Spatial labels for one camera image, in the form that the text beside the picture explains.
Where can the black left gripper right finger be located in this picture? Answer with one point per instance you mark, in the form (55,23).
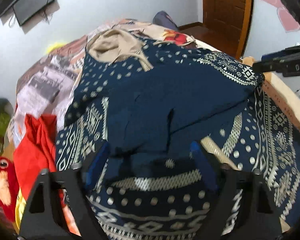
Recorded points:
(257,217)

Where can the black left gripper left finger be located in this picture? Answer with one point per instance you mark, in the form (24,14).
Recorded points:
(43,217)

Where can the navy patterned cloth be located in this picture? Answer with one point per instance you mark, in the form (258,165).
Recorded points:
(150,186)

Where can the yellow garment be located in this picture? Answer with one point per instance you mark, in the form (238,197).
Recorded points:
(19,209)

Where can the red plush toy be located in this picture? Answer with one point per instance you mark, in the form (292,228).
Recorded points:
(9,188)

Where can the red garment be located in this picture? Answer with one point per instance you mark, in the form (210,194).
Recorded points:
(36,151)

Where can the wooden door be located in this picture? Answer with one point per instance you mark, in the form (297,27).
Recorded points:
(225,25)

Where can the printed bed sheet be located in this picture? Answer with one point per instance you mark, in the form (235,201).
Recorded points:
(48,86)

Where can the grey backpack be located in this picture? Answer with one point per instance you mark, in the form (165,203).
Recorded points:
(163,19)

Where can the yellow round object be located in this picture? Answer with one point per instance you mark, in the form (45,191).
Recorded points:
(54,46)

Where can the beige garment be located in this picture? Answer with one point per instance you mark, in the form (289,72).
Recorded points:
(115,45)

